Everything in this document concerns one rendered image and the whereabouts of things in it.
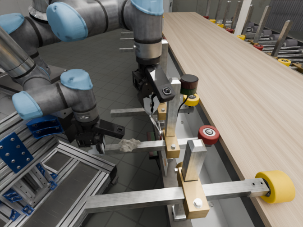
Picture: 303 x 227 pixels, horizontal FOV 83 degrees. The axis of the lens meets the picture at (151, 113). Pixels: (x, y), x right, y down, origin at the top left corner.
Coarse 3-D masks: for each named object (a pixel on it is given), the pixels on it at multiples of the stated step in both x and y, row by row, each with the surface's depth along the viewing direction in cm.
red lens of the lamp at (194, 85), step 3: (180, 78) 55; (180, 81) 55; (183, 81) 54; (183, 84) 55; (186, 84) 54; (189, 84) 54; (192, 84) 54; (195, 84) 54; (183, 87) 55; (186, 87) 55; (189, 87) 54; (192, 87) 54; (195, 87) 55
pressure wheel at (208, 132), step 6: (204, 126) 69; (210, 126) 69; (198, 132) 68; (204, 132) 67; (210, 132) 66; (216, 132) 67; (198, 138) 68; (204, 138) 65; (210, 138) 64; (216, 138) 65; (210, 144) 66
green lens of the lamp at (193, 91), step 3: (180, 90) 57; (183, 90) 56; (186, 90) 55; (189, 90) 55; (192, 90) 55; (195, 90) 56; (183, 93) 56; (186, 93) 56; (189, 93) 56; (192, 93) 56; (195, 93) 57
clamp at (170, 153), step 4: (164, 128) 74; (164, 132) 72; (164, 136) 70; (168, 136) 70; (172, 136) 70; (168, 140) 68; (172, 140) 68; (176, 140) 68; (168, 144) 67; (176, 144) 67; (168, 148) 65; (176, 148) 65; (168, 152) 65; (172, 152) 65; (176, 152) 65; (168, 156) 66; (172, 156) 67; (176, 156) 67
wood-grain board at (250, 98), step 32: (192, 32) 181; (224, 32) 181; (192, 64) 118; (224, 64) 118; (256, 64) 118; (224, 96) 87; (256, 96) 87; (288, 96) 87; (224, 128) 69; (256, 128) 69; (288, 128) 69; (256, 160) 57; (288, 160) 57; (288, 224) 43
